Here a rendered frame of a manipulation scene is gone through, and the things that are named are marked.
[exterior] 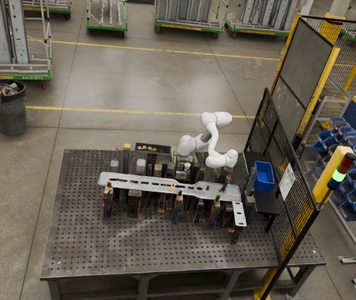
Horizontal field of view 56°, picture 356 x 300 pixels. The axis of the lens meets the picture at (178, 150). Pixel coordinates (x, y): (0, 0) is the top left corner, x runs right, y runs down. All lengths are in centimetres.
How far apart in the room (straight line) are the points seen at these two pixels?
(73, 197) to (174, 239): 109
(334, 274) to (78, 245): 293
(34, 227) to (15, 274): 58
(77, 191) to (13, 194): 126
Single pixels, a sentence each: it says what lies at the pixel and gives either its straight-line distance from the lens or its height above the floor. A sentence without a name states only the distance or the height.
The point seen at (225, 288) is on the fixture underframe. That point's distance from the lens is 360.
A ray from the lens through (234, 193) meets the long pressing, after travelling 334.
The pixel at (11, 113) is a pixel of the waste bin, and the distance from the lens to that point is 530.
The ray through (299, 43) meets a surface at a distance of 544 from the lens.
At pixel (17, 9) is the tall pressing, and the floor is 126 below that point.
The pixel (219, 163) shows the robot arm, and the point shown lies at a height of 143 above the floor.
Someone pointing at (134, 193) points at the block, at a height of 103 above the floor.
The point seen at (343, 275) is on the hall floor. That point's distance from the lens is 459.
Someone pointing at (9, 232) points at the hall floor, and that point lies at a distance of 426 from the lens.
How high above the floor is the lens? 328
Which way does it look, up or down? 39 degrees down
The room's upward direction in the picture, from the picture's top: 11 degrees clockwise
